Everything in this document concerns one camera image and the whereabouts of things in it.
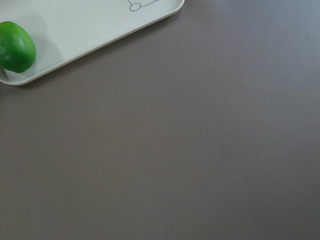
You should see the cream rabbit tray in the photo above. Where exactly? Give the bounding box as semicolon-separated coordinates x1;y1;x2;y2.
0;0;184;86

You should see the green lime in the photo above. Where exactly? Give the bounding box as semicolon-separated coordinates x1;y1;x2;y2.
0;21;37;74

